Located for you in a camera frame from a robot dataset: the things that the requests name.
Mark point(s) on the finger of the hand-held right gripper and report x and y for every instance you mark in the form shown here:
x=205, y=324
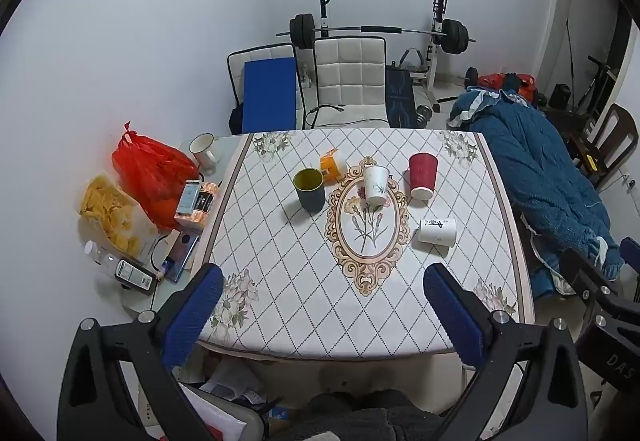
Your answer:
x=631, y=268
x=585, y=273

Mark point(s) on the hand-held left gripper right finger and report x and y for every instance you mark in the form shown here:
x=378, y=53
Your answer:
x=456, y=318

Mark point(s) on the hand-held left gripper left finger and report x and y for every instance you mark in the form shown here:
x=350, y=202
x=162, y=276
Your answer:
x=194, y=318

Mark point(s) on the white cup with black print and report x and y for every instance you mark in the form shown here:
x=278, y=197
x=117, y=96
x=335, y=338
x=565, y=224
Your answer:
x=439, y=232

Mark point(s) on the red ribbed paper cup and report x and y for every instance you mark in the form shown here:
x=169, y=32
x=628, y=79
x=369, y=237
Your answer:
x=423, y=176

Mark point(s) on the white floral paper cup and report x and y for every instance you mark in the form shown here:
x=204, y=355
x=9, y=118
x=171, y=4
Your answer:
x=376, y=186

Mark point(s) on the dark green cup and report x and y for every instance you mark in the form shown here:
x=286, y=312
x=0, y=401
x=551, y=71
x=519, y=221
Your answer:
x=309, y=193

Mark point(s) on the blue smartphone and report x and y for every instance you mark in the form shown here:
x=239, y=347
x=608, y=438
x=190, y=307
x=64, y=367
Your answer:
x=181, y=255

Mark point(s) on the dark bottle with white label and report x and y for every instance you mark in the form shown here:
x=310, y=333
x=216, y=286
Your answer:
x=134, y=277

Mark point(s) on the pink orange box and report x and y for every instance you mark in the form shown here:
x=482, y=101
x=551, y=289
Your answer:
x=190, y=222

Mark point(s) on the floral diamond pattern tablecloth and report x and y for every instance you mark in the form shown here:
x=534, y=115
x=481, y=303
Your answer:
x=300, y=281

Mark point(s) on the blue quilted blanket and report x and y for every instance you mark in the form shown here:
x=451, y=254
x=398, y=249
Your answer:
x=535, y=171

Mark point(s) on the clear plastic bottle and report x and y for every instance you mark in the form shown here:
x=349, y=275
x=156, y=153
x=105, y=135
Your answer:
x=97, y=255

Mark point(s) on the dark small box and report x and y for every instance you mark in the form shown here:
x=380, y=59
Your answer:
x=206, y=200

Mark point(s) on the white smartphone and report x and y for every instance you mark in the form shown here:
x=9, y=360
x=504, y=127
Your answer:
x=188, y=197

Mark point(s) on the bag of yellow chips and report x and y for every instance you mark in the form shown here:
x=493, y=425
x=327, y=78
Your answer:
x=110, y=211

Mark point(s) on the dark wooden chair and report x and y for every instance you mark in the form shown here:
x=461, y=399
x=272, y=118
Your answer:
x=617, y=131

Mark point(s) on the person's dark trousers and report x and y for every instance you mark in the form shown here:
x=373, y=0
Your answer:
x=350, y=416

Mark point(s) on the red plastic bag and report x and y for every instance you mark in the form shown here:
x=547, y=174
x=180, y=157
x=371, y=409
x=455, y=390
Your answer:
x=147, y=171

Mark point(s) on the white mug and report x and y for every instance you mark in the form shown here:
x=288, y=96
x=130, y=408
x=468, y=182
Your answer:
x=202, y=152

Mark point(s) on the black speaker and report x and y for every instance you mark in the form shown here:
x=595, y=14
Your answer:
x=560, y=96

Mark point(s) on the black scooter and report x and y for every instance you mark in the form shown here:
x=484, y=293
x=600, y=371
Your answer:
x=596, y=78

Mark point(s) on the orange carton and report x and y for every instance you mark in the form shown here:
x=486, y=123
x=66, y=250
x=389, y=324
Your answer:
x=331, y=166

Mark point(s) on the grey dumbbell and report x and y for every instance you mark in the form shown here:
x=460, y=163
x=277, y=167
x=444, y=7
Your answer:
x=424, y=113

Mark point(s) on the dark patterned bench pad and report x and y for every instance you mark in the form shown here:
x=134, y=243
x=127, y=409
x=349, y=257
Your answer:
x=400, y=98

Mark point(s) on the black weight plate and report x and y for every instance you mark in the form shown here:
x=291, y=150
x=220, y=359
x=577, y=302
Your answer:
x=470, y=77

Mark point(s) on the blue cushion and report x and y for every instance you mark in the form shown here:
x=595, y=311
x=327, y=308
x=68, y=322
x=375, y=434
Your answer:
x=267, y=96

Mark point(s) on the white quilted chair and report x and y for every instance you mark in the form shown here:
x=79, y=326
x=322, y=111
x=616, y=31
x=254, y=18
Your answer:
x=350, y=81
x=260, y=53

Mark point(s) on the white door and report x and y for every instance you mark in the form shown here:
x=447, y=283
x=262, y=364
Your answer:
x=575, y=11

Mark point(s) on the white weight bench rack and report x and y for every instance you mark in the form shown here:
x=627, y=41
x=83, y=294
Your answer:
x=437, y=21

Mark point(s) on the black barbell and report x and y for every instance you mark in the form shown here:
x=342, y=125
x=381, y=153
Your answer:
x=302, y=32

